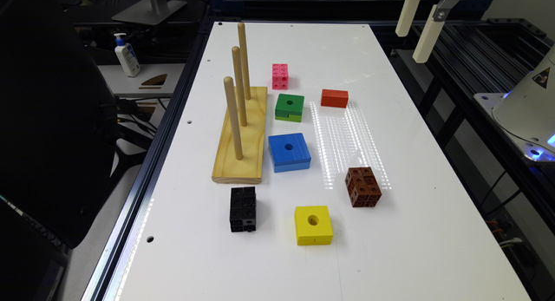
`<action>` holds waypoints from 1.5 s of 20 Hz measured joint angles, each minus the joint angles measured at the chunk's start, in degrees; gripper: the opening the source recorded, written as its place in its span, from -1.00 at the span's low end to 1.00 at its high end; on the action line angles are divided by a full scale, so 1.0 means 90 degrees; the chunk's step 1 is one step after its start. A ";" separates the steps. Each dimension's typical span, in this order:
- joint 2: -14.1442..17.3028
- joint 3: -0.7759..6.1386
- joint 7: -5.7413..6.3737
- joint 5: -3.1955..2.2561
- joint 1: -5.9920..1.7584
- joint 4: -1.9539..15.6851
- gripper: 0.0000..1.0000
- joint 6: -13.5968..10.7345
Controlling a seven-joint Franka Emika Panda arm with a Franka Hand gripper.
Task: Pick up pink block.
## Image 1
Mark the red rectangular block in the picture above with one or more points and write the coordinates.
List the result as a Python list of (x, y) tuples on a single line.
[(334, 98)]

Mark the black linking cube block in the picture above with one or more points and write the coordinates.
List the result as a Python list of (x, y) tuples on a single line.
[(243, 212)]

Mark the brown linking cube block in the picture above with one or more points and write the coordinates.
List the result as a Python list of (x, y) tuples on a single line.
[(362, 187)]

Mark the green square block with hole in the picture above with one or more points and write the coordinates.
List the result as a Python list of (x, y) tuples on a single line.
[(289, 108)]

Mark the front wooden peg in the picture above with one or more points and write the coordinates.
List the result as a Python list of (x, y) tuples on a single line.
[(233, 116)]

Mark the middle wooden peg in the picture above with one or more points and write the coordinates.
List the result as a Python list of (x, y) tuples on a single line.
[(236, 57)]

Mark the rear wooden peg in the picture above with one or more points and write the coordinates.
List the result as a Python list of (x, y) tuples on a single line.
[(244, 59)]

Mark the white pump bottle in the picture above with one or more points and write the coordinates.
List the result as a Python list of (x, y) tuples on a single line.
[(126, 56)]

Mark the pink linking cube block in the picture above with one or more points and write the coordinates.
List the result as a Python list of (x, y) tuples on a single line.
[(280, 76)]

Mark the grey monitor stand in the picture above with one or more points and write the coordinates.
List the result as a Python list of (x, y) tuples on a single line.
[(149, 12)]

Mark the yellow square block with hole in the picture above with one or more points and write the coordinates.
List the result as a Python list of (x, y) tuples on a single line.
[(313, 225)]

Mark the wooden peg base board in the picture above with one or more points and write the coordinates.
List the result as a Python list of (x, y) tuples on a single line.
[(227, 169)]

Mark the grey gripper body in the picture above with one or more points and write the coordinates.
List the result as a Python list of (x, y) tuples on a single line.
[(443, 8)]

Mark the blue square block with hole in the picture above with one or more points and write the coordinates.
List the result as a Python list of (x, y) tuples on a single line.
[(289, 152)]

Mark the wooden peg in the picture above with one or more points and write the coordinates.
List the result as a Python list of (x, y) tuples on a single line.
[(236, 57), (244, 59), (233, 116)]

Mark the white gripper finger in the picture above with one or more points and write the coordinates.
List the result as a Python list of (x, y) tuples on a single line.
[(428, 38), (406, 17)]

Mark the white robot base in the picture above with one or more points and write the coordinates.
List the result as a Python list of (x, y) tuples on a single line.
[(526, 113)]

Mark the black office chair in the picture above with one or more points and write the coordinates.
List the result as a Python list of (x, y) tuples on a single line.
[(58, 120)]

